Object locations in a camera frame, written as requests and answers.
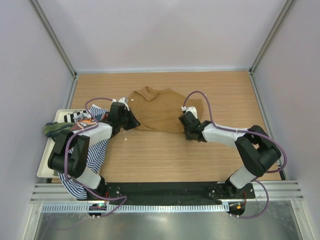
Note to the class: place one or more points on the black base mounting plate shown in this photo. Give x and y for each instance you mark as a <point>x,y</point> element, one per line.
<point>178,193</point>

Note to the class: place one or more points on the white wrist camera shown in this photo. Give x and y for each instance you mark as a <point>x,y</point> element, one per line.
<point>122,100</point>
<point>190,109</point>

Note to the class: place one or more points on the white plastic tray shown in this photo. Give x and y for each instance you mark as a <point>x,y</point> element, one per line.
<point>43,170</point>

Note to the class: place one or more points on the tan brown tank top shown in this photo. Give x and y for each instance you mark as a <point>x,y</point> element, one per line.
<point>157,110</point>

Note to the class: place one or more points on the blue white striped top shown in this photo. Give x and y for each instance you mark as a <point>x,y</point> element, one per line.
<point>95,158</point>

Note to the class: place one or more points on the olive green tank top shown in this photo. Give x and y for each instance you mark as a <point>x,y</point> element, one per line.
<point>52,129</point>

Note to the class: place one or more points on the left aluminium frame post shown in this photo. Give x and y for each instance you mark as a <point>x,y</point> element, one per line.
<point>52,35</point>

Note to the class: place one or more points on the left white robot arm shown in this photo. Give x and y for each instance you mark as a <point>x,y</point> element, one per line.
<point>79,149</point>

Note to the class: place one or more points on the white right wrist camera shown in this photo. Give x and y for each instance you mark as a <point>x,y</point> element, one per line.
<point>190,109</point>

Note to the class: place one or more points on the right aluminium frame post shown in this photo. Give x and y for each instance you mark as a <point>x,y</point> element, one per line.
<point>279,21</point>

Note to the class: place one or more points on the black white striped top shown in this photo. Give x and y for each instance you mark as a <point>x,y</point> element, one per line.
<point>76,116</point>

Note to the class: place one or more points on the slotted grey cable duct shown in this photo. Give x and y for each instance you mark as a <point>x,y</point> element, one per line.
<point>101,208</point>

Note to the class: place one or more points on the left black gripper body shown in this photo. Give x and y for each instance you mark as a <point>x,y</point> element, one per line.
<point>127,121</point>

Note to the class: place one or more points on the aluminium frame post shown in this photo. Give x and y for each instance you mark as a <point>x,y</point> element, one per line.
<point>52,35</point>
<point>279,21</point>

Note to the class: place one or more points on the aluminium front rail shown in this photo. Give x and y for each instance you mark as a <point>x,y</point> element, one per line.
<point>51,193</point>

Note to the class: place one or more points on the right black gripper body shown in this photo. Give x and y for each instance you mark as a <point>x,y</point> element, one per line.
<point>188,136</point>

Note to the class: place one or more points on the red graphic tank top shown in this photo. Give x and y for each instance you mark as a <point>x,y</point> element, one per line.
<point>83,122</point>

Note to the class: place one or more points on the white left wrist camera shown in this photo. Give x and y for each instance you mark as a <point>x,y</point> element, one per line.
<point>122,100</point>

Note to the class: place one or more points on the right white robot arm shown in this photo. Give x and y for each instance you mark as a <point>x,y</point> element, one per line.
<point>256,149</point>

